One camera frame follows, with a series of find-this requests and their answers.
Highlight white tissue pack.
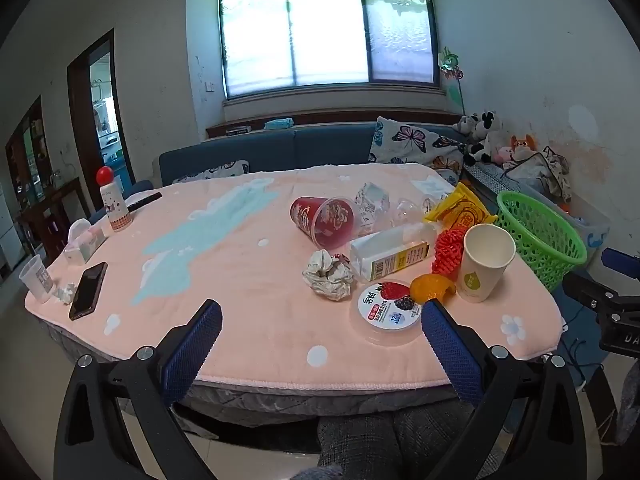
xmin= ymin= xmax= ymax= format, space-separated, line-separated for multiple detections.
xmin=62 ymin=220 xmax=107 ymax=265

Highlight wooden cabinet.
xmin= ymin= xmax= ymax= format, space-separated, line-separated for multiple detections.
xmin=5 ymin=95 xmax=51 ymax=211

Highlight grey quilted mat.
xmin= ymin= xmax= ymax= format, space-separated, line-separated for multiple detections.
xmin=462 ymin=162 xmax=516 ymax=191

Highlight clear bottle with yellow label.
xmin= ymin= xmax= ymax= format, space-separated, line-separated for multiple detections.
xmin=349 ymin=222 xmax=438 ymax=282

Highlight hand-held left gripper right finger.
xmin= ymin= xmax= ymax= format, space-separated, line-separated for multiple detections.
xmin=421 ymin=299 xmax=588 ymax=480

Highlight orange fox plush toy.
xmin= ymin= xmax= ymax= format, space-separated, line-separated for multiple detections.
xmin=509 ymin=134 xmax=538 ymax=158

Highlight white blue patterned cushion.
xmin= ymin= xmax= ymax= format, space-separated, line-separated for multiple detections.
xmin=172 ymin=160 xmax=251 ymax=184

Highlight wooden window ledge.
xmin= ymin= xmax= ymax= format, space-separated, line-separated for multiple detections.
xmin=206 ymin=107 xmax=463 ymax=141

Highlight white paper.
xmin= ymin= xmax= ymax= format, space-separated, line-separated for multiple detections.
xmin=302 ymin=249 xmax=357 ymax=302

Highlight black smartphone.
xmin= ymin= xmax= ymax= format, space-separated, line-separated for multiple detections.
xmin=68 ymin=261 xmax=108 ymax=321

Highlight white blue milk carton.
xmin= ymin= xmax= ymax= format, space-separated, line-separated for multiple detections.
xmin=354 ymin=182 xmax=391 ymax=226

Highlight wooden side table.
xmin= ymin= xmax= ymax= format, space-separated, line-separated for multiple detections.
xmin=17 ymin=177 xmax=91 ymax=261

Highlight red foam fruit net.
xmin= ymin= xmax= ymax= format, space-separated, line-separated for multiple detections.
xmin=431 ymin=227 xmax=471 ymax=275

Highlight yellow snack packet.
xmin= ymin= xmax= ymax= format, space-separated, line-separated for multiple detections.
xmin=424 ymin=182 xmax=498 ymax=233

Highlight round fruit print yogurt lid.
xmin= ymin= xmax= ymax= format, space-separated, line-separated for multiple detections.
xmin=357 ymin=280 xmax=426 ymax=335

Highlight grey quilted table cover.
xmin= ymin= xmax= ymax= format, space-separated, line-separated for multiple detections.
xmin=37 ymin=320 xmax=551 ymax=441

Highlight pile of clothes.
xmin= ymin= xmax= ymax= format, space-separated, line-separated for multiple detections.
xmin=502 ymin=147 xmax=573 ymax=201

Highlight black remote control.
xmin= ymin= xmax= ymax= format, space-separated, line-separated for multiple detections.
xmin=126 ymin=191 xmax=163 ymax=212

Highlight black cable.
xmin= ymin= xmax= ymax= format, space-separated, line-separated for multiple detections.
xmin=555 ymin=305 xmax=616 ymax=386

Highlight blue sofa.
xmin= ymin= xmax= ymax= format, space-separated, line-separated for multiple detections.
xmin=159 ymin=122 xmax=471 ymax=186

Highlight crumpled clear plastic wrapper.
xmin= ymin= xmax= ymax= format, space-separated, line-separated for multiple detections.
xmin=390 ymin=199 xmax=436 ymax=228

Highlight clear measuring cup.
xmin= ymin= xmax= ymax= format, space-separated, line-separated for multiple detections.
xmin=19 ymin=254 xmax=55 ymax=303

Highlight butterfly print pillow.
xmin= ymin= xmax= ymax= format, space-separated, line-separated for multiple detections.
xmin=367 ymin=116 xmax=468 ymax=181

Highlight window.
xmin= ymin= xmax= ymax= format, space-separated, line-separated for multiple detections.
xmin=216 ymin=0 xmax=435 ymax=101

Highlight black white plush toy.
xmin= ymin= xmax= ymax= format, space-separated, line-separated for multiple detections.
xmin=452 ymin=110 xmax=503 ymax=143
xmin=465 ymin=137 xmax=501 ymax=165

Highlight colourful pinwheel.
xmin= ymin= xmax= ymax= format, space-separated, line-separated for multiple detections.
xmin=437 ymin=47 xmax=468 ymax=116

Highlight orange peel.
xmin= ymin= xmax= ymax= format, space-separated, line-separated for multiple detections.
xmin=410 ymin=274 xmax=457 ymax=306

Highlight white bottle with red cap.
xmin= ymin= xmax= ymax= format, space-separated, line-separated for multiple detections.
xmin=96 ymin=166 xmax=132 ymax=232

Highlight clear plastic storage bin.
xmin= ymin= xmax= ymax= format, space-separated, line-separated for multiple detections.
xmin=520 ymin=180 xmax=612 ymax=266

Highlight person's legs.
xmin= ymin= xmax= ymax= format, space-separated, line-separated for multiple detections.
xmin=300 ymin=400 xmax=506 ymax=480

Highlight white paper cup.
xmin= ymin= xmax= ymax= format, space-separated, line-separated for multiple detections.
xmin=459 ymin=223 xmax=517 ymax=303

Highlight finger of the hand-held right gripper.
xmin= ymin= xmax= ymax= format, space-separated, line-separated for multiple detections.
xmin=564 ymin=271 xmax=640 ymax=313
xmin=601 ymin=247 xmax=640 ymax=275

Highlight pink printed blanket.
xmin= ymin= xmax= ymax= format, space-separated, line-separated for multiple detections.
xmin=24 ymin=161 xmax=561 ymax=391

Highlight green plastic mesh basket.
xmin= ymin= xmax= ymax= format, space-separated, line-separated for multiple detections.
xmin=496 ymin=191 xmax=588 ymax=293

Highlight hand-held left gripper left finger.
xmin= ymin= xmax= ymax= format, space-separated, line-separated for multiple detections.
xmin=54 ymin=299 xmax=223 ymax=480

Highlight brown door frame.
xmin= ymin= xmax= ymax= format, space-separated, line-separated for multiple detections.
xmin=67 ymin=28 xmax=136 ymax=206

